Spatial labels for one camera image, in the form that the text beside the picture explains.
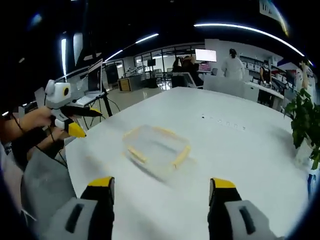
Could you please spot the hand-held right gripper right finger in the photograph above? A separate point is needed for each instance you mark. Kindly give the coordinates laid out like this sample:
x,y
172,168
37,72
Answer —
x,y
222,202

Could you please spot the wooden low cabinet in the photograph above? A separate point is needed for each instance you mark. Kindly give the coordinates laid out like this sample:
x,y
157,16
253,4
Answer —
x,y
130,83

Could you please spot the wall monitor screen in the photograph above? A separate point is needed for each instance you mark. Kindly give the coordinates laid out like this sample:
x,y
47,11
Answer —
x,y
206,55

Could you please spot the grey chair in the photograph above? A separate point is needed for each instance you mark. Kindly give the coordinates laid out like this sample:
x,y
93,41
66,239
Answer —
x,y
47,175

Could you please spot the hanging ceiling sign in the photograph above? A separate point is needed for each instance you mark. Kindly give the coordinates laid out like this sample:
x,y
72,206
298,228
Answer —
x,y
273,12

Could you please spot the person's light shirt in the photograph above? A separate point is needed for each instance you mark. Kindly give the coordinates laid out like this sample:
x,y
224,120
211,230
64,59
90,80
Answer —
x,y
10,175

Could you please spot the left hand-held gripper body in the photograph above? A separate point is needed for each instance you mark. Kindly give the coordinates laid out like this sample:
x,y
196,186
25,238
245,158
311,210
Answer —
x,y
58,93

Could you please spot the white counter desk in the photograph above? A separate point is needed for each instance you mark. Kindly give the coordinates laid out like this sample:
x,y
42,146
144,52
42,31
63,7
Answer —
x,y
240,87

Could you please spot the clear container with plastic buckles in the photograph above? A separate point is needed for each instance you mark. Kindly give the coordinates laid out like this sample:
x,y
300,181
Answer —
x,y
157,146

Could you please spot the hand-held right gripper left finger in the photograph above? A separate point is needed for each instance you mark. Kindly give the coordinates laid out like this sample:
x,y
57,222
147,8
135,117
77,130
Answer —
x,y
98,200

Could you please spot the person's left hand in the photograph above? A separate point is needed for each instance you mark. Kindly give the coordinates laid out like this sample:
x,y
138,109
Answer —
x,y
37,118

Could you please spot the storage shelves with boxes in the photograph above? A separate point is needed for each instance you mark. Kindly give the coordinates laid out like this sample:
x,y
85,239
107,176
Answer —
x,y
255,66

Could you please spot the open laptop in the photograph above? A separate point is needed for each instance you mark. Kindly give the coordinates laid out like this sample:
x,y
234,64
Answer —
x,y
93,80

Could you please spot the ceiling light strip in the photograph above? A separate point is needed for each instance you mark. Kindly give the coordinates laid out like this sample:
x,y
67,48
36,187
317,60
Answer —
x,y
147,38
113,55
250,32

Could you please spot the green potted plant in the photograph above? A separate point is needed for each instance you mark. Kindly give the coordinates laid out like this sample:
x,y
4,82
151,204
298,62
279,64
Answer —
x,y
306,125

